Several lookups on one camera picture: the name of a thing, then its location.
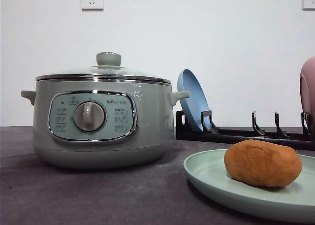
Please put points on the glass steamer lid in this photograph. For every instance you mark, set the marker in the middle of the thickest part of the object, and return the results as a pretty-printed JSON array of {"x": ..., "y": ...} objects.
[{"x": 107, "y": 69}]

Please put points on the green plate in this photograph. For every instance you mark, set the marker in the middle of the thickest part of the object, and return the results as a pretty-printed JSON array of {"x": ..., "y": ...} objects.
[{"x": 208, "y": 168}]

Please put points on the brown potato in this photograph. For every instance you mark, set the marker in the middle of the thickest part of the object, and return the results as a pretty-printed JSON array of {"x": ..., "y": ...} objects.
[{"x": 263, "y": 163}]

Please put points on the blue plate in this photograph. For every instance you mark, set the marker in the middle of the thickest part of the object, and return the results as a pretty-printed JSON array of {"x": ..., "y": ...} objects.
[{"x": 196, "y": 103}]

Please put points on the green electric steamer pot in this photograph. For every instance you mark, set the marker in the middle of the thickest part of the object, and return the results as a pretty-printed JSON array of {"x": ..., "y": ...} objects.
[{"x": 104, "y": 125}]

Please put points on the pink plate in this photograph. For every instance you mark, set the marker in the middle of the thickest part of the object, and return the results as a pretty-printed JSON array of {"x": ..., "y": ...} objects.
[{"x": 307, "y": 90}]

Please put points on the black dish rack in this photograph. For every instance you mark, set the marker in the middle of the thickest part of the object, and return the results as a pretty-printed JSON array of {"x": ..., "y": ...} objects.
[{"x": 303, "y": 140}]

